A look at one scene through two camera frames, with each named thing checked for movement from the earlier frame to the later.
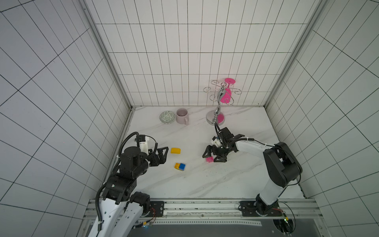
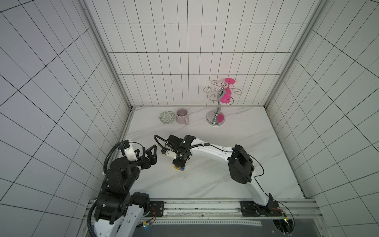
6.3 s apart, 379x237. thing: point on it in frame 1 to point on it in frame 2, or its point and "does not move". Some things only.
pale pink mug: (182, 116) does not move
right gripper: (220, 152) to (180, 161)
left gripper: (162, 158) to (153, 159)
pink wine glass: (226, 98) does not move
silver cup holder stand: (214, 118) does not move
